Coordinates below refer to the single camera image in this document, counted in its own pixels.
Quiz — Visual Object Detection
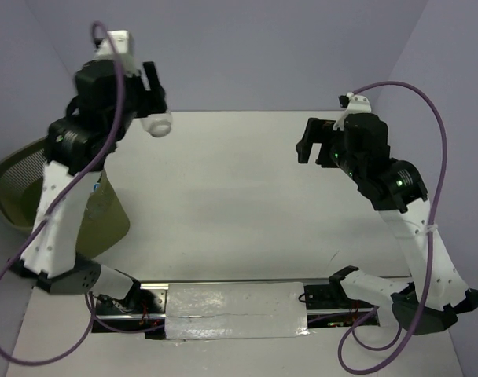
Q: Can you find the clear bottle without cap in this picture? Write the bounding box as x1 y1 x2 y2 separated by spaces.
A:
140 111 173 138

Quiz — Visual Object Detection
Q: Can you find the clear bottle white cap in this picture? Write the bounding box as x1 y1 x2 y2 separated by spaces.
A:
85 188 113 221

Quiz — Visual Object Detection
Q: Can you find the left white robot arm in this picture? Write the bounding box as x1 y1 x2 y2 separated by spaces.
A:
14 60 172 313

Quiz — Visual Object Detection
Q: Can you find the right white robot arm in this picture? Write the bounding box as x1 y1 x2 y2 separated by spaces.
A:
296 113 478 335

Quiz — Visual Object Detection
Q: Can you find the olive green mesh bin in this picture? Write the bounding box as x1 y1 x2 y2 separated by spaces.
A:
0 138 130 258

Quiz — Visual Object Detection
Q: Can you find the silver taped panel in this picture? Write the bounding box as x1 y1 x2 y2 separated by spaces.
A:
165 282 309 340

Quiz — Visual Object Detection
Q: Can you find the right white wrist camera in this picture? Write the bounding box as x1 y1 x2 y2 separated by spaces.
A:
333 92 372 130

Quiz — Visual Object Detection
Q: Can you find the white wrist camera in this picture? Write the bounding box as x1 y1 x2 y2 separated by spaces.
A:
333 92 372 130
94 30 140 77

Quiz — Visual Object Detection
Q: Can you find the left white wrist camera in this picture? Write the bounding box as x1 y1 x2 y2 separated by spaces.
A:
94 30 140 77

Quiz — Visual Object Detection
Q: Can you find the black mounting rail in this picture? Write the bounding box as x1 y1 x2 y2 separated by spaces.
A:
93 280 372 340

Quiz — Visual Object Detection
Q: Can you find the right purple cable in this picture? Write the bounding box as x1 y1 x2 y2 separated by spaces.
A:
336 80 448 374

